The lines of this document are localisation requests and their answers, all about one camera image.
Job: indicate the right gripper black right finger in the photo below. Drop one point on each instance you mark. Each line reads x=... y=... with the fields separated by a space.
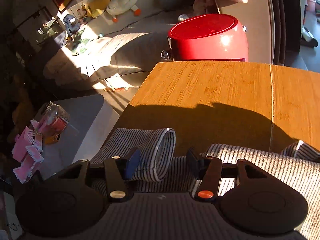
x=208 y=171

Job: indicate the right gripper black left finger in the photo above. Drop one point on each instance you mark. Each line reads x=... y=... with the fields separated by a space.
x=118 y=173

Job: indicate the brown striped knit sweater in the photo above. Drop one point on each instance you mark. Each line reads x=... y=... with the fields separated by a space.
x=297 y=165

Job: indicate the grey low side table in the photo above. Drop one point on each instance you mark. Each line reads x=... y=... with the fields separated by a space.
x=91 y=120

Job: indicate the glass jar with candy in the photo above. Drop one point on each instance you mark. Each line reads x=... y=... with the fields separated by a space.
x=54 y=120

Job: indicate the beige sofa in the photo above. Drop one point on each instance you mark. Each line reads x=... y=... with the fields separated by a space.
x=102 y=49

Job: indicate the red round storage container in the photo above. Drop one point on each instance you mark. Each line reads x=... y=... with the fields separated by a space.
x=217 y=37

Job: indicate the small doll toy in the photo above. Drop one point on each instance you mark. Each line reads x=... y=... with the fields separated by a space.
x=84 y=15

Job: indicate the dark curtain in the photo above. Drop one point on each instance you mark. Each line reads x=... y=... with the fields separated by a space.
x=287 y=27

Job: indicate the small pink basin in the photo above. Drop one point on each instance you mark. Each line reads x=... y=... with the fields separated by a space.
x=311 y=5

